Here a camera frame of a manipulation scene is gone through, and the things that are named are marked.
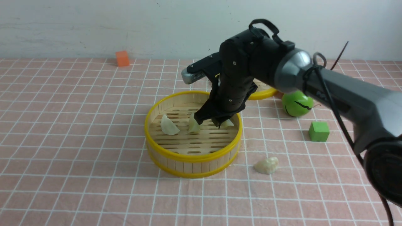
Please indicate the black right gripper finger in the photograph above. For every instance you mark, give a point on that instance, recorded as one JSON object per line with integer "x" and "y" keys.
{"x": 200, "y": 116}
{"x": 217, "y": 121}

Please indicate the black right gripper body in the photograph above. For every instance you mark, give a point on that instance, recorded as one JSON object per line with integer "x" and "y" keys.
{"x": 235, "y": 81}

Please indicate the greenish crescent dumpling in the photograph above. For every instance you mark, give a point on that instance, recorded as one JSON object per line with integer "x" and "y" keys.
{"x": 227, "y": 123}

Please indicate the pale green crescent dumpling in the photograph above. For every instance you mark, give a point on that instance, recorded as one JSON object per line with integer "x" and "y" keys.
{"x": 193, "y": 126}

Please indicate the round pleated white dumpling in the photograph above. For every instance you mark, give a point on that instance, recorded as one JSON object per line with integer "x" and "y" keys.
{"x": 267, "y": 166}

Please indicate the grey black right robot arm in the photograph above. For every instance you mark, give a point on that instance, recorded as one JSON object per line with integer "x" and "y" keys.
{"x": 374, "y": 111}

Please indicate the woven steamer lid yellow rim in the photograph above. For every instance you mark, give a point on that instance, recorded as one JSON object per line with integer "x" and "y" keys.
{"x": 263, "y": 91}

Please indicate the bamboo steamer tray yellow rims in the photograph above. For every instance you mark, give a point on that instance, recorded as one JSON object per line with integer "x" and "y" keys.
{"x": 190, "y": 155}

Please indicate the green toy apple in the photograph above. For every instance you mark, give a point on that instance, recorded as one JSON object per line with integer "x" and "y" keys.
{"x": 297, "y": 104}

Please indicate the green foam cube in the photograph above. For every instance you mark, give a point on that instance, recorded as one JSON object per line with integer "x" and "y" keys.
{"x": 319, "y": 131}

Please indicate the orange foam cube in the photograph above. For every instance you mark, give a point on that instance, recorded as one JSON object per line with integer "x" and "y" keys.
{"x": 122, "y": 58}

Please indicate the pink checked tablecloth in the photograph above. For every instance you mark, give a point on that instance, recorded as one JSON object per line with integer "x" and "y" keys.
{"x": 73, "y": 153}

